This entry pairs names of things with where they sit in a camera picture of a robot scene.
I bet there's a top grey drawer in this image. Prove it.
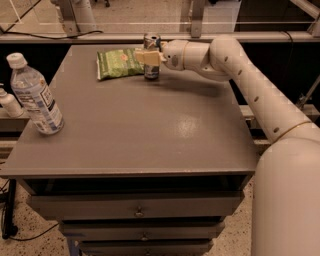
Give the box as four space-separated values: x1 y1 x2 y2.
28 191 243 220

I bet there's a middle grey drawer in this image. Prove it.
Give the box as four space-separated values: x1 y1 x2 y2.
60 221 224 241

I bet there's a small white bottle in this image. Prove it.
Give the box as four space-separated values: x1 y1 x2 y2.
0 88 24 117

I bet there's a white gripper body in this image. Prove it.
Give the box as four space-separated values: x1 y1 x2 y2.
162 40 188 71

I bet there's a clear plastic water bottle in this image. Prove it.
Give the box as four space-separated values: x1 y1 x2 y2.
6 53 64 135

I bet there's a grey metal post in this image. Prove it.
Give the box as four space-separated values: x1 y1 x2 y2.
191 0 206 38

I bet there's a black floor cable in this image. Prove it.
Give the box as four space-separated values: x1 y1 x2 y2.
0 179 60 242

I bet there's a bottom grey drawer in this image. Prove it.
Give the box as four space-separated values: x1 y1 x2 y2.
80 239 213 256

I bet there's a grey drawer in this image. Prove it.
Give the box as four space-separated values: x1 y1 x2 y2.
80 239 213 256
60 221 224 241
28 191 243 220

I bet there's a silver blue redbull can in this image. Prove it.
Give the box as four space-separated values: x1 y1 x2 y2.
143 33 161 80

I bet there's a black stand leg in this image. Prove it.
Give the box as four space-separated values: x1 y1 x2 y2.
1 179 18 240

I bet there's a black cable on ledge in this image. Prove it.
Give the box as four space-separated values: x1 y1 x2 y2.
0 26 105 41

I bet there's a green jalapeno chip bag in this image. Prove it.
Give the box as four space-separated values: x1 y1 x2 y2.
97 48 144 81

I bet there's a grey drawer cabinet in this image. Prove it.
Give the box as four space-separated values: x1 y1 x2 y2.
0 43 266 256

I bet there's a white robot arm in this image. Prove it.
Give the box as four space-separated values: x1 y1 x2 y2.
135 35 320 256

